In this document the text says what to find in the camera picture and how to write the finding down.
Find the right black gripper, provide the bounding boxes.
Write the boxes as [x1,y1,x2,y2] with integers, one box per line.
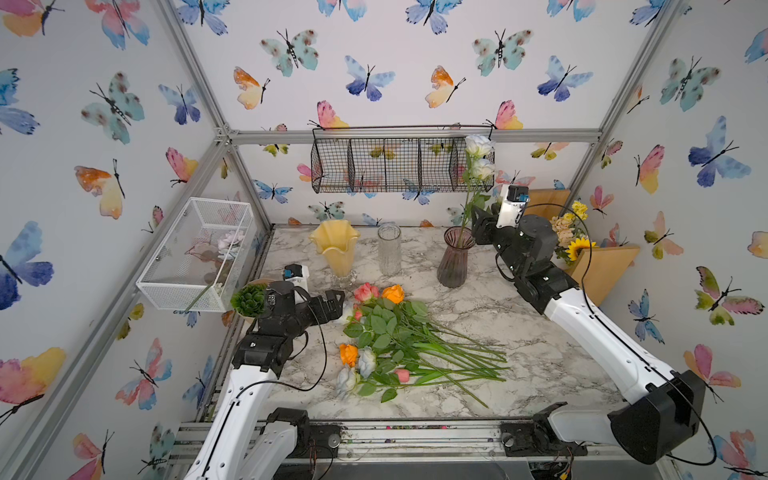
[473,204,536,284]

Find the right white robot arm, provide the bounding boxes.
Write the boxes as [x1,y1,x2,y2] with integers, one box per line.
[471,202,707,465]

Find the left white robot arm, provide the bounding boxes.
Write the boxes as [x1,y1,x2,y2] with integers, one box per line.
[185,281,345,479]

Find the pink rose pile top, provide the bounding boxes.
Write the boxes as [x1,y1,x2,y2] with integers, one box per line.
[354,282,380,303]

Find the orange rose lower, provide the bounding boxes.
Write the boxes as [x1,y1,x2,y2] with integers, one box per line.
[339,344,359,369]

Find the purple ribbed glass vase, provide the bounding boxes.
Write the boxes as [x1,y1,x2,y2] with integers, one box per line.
[437,226,475,288]

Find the green succulent in pink pot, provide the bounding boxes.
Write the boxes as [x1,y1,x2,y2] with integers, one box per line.
[230,279,272,324]

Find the yellow wavy glass vase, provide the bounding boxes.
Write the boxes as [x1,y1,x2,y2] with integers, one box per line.
[309,220,361,278]

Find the sunflower bouquet in white vase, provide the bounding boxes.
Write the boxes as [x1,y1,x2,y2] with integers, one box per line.
[550,201,597,266]

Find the clear ribbed glass vase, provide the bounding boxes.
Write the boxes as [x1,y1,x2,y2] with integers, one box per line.
[377,223,402,276]

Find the pink rose lower small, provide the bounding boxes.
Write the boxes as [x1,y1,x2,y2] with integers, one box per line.
[394,368,411,385]

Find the wooden corner shelf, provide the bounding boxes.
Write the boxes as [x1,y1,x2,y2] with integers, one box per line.
[525,189,640,306]

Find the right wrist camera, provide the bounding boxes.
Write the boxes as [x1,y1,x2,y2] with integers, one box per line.
[496,184,530,229]

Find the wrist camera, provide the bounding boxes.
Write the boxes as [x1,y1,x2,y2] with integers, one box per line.
[496,184,530,229]
[282,263,309,303]

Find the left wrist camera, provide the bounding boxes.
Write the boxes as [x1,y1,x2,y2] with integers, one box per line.
[282,263,309,303]

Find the black wire wall basket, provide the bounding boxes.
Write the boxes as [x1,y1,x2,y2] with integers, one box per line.
[310,124,496,194]

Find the white mesh wall basket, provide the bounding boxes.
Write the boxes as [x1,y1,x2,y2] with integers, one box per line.
[136,197,256,313]

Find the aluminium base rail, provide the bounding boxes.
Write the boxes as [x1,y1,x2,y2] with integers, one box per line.
[173,418,673,464]

